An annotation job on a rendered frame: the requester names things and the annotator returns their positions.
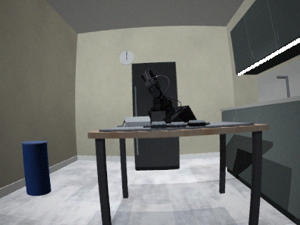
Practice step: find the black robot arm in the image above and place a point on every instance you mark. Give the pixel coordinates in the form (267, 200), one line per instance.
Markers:
(157, 94)

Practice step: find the white button panel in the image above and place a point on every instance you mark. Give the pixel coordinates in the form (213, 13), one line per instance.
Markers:
(137, 121)

